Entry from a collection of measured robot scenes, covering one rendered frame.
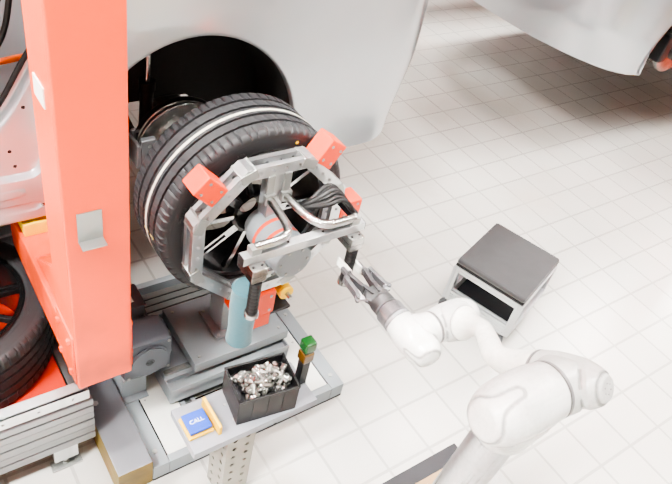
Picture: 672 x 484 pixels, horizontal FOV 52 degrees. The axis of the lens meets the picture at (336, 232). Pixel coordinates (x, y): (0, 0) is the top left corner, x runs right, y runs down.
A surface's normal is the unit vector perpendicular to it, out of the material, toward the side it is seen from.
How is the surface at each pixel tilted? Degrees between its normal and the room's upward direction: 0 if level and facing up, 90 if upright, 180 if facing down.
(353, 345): 0
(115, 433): 0
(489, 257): 0
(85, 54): 90
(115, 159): 90
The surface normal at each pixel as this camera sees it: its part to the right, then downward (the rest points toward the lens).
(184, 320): 0.18, -0.75
